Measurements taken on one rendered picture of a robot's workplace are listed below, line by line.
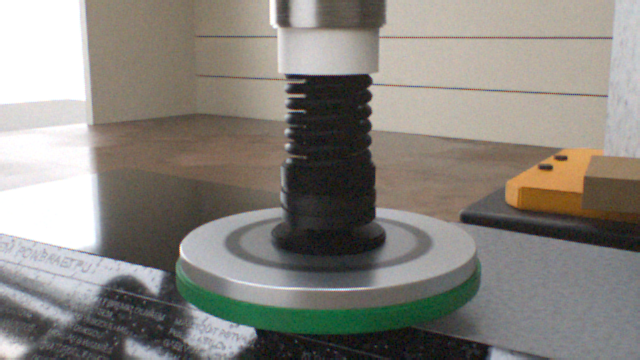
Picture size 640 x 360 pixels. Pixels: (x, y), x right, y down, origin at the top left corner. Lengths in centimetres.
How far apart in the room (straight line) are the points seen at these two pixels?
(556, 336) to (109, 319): 37
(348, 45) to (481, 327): 22
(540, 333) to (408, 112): 715
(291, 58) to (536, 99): 656
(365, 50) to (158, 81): 886
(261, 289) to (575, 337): 22
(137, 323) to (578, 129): 640
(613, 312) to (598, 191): 54
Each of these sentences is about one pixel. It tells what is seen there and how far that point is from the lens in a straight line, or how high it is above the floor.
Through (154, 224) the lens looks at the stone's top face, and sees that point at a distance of 81.
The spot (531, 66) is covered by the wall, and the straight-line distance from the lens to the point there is 702.
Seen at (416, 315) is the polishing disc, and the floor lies 87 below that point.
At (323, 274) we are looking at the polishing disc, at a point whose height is 89.
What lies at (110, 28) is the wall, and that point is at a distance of 890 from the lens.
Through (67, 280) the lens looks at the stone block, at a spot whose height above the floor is 81.
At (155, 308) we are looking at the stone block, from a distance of 64.
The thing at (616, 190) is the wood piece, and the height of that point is 81.
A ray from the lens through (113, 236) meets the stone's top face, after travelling 77.
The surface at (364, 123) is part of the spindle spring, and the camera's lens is 50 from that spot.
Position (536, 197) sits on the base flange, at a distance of 125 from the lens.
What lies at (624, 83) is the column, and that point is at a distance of 141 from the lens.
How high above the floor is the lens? 103
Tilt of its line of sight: 12 degrees down
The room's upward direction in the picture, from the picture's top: straight up
